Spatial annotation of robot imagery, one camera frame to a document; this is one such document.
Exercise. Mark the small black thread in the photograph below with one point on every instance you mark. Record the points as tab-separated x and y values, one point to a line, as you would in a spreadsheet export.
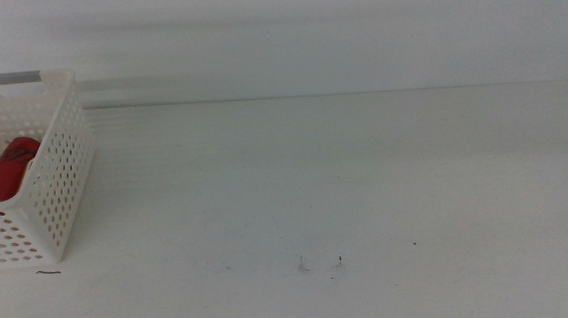
48	272

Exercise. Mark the grey wall rail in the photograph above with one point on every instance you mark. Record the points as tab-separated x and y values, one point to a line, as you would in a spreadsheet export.
118	84

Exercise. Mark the white perforated plastic basket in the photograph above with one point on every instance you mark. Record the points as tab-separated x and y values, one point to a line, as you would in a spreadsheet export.
63	159

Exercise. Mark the red soda can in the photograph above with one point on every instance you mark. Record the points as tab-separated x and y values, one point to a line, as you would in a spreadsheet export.
6	171

